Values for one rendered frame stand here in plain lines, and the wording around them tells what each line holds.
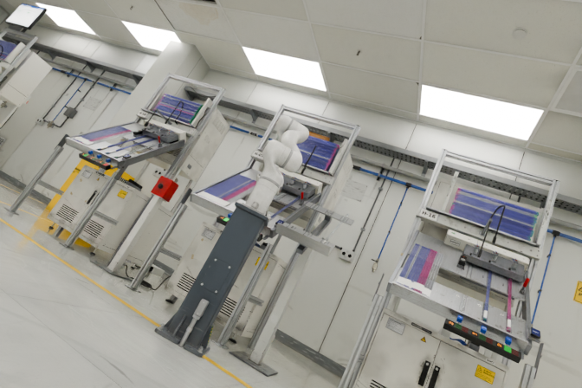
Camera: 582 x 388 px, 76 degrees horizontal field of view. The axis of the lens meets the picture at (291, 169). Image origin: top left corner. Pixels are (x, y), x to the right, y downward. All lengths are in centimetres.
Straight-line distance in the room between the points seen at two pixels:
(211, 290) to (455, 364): 141
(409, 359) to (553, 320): 215
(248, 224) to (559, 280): 327
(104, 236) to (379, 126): 333
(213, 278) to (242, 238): 23
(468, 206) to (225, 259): 171
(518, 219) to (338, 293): 207
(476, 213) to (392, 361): 111
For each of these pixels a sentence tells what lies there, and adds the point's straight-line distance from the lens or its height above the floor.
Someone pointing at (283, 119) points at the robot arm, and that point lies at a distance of 241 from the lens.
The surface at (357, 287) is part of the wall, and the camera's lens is 421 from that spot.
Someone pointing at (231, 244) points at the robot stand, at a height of 50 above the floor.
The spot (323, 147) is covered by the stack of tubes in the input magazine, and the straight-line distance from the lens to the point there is 309.
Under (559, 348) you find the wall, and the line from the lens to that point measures 435.
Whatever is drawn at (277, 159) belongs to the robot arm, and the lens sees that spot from 207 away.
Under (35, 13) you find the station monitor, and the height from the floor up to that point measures 218.
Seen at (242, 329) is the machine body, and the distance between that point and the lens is 268.
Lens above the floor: 38
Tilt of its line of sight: 18 degrees up
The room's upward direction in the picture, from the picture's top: 28 degrees clockwise
